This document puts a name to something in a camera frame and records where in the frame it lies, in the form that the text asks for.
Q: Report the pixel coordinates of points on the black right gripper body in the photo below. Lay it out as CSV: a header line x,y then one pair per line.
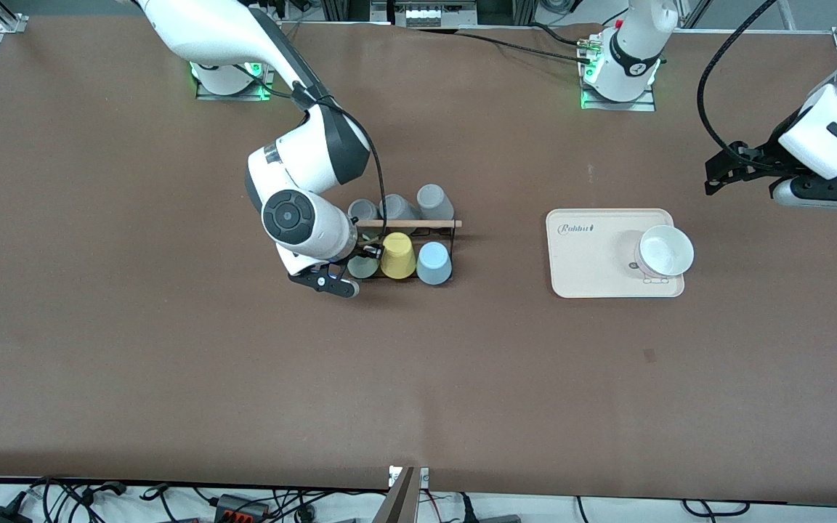
x,y
362,249

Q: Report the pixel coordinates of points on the mint green plastic cup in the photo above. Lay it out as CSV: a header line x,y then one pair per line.
x,y
362,270

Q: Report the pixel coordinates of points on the light blue plastic cup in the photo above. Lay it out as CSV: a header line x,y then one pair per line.
x,y
434,264

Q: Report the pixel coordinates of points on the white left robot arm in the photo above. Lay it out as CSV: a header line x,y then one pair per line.
x,y
633,51

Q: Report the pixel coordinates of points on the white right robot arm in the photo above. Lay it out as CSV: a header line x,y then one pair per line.
x,y
302,160

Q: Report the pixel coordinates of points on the yellow plastic cup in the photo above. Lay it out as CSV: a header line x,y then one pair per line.
x,y
398,256

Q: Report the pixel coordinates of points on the grey plastic cup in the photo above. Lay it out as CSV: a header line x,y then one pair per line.
x,y
363,209
398,207
433,200

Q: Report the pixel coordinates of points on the white bowl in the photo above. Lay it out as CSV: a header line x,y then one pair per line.
x,y
665,250

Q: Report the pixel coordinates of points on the beige rabbit print tray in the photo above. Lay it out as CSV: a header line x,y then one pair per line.
x,y
585,283

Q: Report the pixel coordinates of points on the black orange connector box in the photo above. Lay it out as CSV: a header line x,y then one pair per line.
x,y
240,506

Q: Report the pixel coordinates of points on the black plug block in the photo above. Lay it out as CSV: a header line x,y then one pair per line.
x,y
491,519

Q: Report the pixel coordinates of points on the black power adapter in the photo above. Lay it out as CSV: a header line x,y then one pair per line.
x,y
1,516

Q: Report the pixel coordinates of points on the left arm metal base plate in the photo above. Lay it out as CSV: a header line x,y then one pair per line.
x,y
647,105

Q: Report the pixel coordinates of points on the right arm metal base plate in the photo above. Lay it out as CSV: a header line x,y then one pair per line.
x,y
233,93

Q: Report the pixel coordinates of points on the white post bracket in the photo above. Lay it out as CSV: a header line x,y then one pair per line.
x,y
422,477

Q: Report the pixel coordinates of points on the grey brown mounting post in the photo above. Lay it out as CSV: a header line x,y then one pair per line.
x,y
398,501

